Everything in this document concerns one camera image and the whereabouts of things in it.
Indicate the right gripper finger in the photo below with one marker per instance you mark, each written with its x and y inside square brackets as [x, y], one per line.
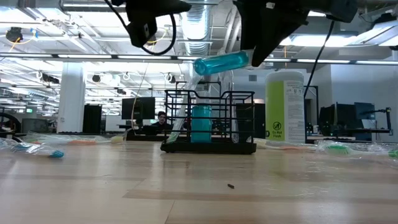
[267, 31]

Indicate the person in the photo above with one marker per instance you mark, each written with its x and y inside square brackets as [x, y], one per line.
[161, 118]

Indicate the black aluminium table frame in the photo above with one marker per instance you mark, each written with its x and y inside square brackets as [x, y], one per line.
[146, 137]

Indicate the black computer monitor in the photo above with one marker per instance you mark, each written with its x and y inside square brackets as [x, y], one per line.
[140, 107]

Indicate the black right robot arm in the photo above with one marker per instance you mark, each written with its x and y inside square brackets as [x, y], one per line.
[342, 11]

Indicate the orange toothbrush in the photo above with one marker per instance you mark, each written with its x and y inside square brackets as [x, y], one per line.
[289, 147]
[81, 142]

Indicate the white pillar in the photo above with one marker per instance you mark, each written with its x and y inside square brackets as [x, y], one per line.
[71, 99]

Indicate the blue mouthwash bottle white cap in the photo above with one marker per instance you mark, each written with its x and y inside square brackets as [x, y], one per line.
[201, 124]
[220, 63]

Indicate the dark computer monitor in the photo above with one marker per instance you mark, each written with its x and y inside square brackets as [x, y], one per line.
[365, 113]

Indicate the silver ventilation duct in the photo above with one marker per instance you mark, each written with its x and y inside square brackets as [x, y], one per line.
[197, 31]

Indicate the blue toothbrush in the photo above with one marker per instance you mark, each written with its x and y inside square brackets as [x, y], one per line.
[56, 154]

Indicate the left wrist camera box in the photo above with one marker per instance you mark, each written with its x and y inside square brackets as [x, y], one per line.
[143, 31]

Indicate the black cabinet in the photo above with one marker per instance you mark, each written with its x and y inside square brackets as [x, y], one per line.
[91, 119]

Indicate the ceiling light strip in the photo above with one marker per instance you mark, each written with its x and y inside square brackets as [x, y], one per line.
[84, 56]

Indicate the small black screw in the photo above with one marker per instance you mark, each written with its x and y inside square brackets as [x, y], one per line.
[230, 186]

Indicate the wipes canister green label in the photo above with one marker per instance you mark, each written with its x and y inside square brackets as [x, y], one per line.
[284, 109]

